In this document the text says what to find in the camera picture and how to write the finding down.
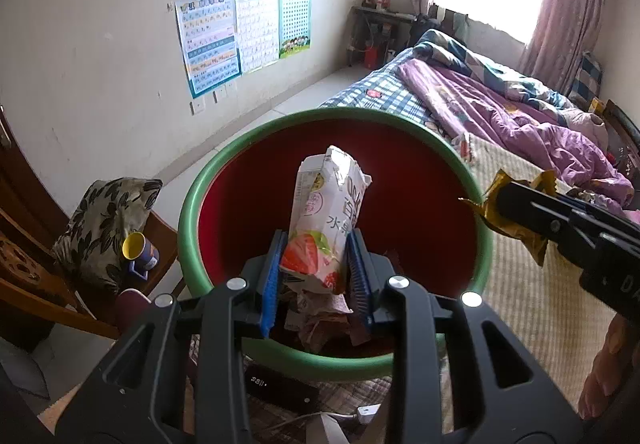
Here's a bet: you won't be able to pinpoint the green red plastic basin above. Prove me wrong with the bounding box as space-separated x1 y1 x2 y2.
178 107 491 382

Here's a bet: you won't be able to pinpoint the blue plaid bed sheet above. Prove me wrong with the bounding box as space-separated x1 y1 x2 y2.
320 47 452 144

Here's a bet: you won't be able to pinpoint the pink curtain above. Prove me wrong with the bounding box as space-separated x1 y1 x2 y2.
518 0 606 95

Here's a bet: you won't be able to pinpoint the right hand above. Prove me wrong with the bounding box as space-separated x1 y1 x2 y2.
578 314 639 420

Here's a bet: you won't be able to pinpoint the blue educational wall posters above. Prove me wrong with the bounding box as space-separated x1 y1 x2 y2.
175 0 312 98

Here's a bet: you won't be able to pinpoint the paper ball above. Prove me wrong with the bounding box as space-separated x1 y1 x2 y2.
281 289 371 354

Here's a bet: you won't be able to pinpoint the blue patchwork blanket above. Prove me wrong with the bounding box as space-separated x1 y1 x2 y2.
413 29 577 112

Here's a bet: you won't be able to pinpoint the purple quilt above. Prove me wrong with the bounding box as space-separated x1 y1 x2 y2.
397 59 634 208

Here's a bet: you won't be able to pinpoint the dark side table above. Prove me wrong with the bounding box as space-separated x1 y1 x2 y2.
347 6 416 71

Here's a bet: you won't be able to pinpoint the floral cushion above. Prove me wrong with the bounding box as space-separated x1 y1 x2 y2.
52 177 163 295

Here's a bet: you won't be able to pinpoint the yellow brown candy wrapper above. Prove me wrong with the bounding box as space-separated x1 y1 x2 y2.
460 169 556 266

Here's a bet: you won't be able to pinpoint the plaid pillow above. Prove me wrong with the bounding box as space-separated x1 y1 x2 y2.
568 52 602 111

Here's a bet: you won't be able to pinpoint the yellow blue mug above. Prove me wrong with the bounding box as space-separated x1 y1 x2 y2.
122 231 160 280

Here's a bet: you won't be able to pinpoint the wooden chair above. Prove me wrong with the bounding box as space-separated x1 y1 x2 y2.
1 125 178 339

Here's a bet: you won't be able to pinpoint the white strawberry milk carton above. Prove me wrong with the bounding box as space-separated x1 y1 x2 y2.
280 146 372 294

